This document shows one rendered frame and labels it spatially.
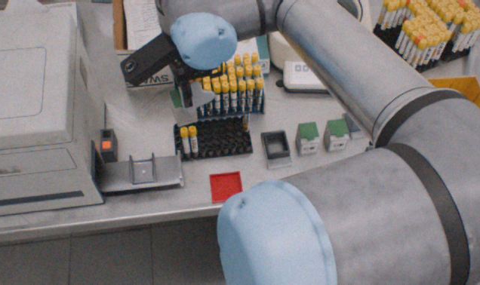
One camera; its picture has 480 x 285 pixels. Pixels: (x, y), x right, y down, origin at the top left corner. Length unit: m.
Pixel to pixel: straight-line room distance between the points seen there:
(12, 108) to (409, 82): 0.67
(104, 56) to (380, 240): 1.12
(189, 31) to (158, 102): 0.64
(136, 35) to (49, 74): 0.40
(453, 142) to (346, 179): 0.08
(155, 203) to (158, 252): 0.91
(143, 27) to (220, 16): 0.70
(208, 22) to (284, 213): 0.35
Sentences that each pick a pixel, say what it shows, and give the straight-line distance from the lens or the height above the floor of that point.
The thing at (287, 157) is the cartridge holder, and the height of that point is 0.89.
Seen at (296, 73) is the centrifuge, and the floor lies 0.92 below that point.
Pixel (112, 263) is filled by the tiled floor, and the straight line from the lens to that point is 2.04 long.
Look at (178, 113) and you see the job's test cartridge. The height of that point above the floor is 1.10.
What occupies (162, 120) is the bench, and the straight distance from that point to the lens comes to 1.23.
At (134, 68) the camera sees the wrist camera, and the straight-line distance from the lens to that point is 0.86.
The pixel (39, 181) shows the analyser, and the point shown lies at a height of 1.01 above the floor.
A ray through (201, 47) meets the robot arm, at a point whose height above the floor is 1.41.
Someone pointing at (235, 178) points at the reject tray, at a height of 0.88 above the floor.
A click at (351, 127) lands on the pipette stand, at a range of 1.21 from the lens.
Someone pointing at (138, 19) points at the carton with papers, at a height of 0.94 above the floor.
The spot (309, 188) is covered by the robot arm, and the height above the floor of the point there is 1.58.
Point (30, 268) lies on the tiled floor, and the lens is 2.13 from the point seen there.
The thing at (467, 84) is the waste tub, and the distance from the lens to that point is 1.30.
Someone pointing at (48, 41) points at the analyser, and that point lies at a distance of 1.03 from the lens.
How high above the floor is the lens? 1.89
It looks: 58 degrees down
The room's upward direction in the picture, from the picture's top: straight up
